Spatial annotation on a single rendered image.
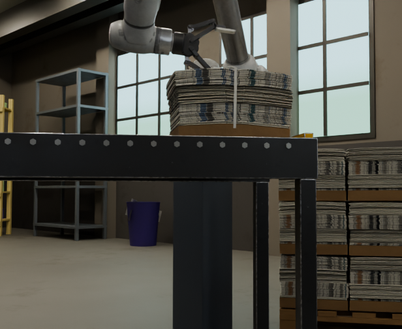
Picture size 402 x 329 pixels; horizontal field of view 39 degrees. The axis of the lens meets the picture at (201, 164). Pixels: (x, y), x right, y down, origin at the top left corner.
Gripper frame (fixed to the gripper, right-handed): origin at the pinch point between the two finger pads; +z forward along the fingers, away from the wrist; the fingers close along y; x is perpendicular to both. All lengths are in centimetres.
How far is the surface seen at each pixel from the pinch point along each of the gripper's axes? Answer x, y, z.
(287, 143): 32.2, 33.4, 13.7
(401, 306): -30, 88, 87
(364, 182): -35, 38, 69
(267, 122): 13.6, 25.2, 12.2
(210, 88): 14.1, 16.8, -7.6
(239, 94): 14.1, 17.4, 2.0
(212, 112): 14.1, 24.4, -6.2
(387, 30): -281, -116, 192
